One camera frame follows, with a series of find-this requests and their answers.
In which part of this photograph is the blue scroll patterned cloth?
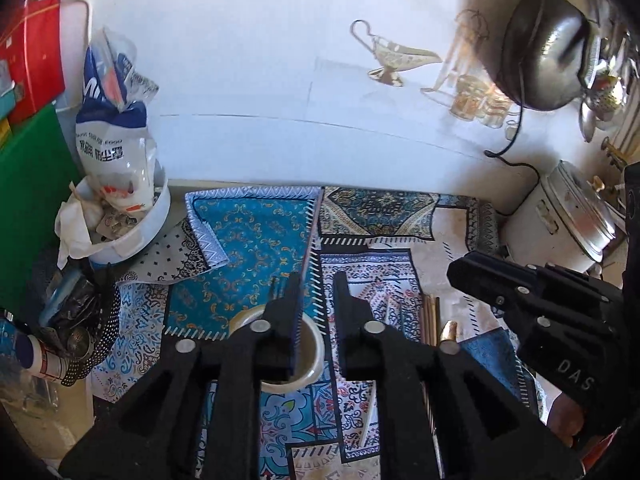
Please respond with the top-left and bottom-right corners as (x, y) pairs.
(200, 380), (346, 480)

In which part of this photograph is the metal ladle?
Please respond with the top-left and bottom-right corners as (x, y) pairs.
(578, 94), (603, 142)

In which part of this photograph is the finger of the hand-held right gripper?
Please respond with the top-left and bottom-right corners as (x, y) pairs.
(446, 255), (622, 347)
(464, 251), (622, 309)

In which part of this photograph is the dark blue dashed-edge cloth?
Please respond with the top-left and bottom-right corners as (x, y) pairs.
(459, 327), (540, 417)

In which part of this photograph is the white rice cooker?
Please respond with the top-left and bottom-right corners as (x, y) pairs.
(499, 160), (620, 275)

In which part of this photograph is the blue white plastic bag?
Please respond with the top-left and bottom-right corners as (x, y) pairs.
(75, 26), (162, 212)

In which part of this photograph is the teal box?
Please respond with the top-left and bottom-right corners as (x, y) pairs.
(0, 60), (27, 117)

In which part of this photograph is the white crumpled tissue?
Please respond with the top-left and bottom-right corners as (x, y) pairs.
(54, 192), (98, 268)

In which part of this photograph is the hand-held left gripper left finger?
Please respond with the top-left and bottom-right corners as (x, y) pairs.
(59, 272), (303, 480)

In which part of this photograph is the black white patterned cloth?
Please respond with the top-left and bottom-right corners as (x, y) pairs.
(122, 219), (213, 283)

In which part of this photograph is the person's right hand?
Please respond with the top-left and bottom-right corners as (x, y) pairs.
(546, 392), (589, 449)

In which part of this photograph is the white round bowl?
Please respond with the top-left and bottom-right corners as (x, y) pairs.
(64, 169), (172, 267)

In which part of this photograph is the black wok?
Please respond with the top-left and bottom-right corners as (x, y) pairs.
(500, 0), (595, 112)

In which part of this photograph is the red box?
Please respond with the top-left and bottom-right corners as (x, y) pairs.
(0, 0), (67, 127)

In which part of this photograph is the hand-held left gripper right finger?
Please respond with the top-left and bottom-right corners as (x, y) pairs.
(332, 272), (584, 480)

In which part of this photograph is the white bottle red label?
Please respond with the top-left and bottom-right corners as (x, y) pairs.
(0, 317), (72, 382)

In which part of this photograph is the small metal can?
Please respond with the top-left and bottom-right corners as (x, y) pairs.
(65, 327), (97, 362)

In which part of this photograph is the ornate medallion patterned cloth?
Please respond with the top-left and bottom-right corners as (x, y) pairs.
(319, 186), (443, 242)

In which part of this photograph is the white cup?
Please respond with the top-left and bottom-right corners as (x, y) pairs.
(229, 304), (327, 397)

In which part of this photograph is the light blue paisley cloth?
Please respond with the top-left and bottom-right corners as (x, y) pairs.
(92, 280), (173, 403)

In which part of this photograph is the green cutting board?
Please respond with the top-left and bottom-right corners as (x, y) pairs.
(0, 104), (85, 313)

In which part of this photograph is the black cable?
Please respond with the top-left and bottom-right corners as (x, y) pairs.
(483, 0), (548, 188)

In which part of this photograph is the black dotted strainer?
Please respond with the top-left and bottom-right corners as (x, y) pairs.
(39, 259), (122, 387)

